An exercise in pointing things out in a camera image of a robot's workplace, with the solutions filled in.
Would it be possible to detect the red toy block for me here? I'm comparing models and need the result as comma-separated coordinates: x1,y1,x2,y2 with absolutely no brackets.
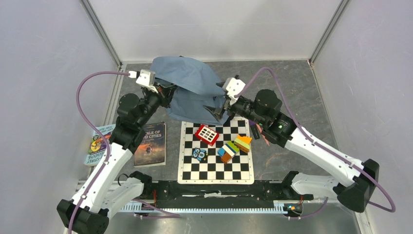
195,124,219,146

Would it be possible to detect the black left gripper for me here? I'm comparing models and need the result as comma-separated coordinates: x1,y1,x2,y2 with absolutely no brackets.
136,81,177,128

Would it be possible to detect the dark Tale of Two Cities book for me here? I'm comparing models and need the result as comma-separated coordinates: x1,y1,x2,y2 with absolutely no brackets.
133,122,166,168

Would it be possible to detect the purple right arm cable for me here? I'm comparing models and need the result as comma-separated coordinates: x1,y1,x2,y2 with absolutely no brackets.
237,67,396,220

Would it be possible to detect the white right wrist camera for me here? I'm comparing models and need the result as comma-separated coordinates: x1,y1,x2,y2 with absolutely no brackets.
223,78,245,98

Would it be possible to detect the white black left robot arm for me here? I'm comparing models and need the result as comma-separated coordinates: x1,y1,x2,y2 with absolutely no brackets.
56,84,177,234

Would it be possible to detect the multicolour toy brick stack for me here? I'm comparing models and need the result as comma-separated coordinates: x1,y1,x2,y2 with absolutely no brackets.
217,135,252,164

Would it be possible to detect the black white chess mat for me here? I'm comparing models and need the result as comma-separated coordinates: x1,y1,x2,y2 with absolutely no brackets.
177,117,254,185

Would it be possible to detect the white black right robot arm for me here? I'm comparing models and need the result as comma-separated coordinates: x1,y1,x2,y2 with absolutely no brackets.
204,79,379,213

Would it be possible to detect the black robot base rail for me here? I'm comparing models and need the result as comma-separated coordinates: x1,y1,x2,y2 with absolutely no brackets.
120,176,314,216

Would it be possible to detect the colourful treehouse book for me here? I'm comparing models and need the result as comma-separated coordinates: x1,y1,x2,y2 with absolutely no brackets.
84,124,115,167

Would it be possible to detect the blue grey backpack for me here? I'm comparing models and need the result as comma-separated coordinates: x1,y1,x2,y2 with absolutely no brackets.
150,56,229,125

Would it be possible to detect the blue owl toy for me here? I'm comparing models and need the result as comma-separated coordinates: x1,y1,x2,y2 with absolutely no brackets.
192,148,208,162

